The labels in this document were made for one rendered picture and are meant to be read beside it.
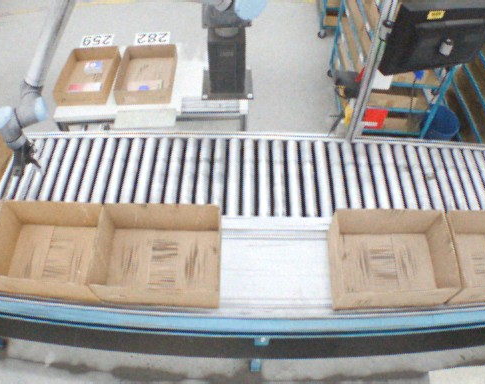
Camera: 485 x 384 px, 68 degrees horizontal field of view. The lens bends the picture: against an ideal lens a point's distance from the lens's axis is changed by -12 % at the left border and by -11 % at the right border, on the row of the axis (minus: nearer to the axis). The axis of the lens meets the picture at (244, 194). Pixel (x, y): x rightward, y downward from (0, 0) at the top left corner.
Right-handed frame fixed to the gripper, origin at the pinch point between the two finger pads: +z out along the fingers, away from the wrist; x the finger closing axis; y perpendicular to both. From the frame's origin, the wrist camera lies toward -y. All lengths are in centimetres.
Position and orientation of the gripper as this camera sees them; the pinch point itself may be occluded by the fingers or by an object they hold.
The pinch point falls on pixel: (33, 174)
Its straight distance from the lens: 190.7
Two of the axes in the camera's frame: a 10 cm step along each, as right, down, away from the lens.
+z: -0.2, 5.5, 8.3
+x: -10.0, -0.2, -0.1
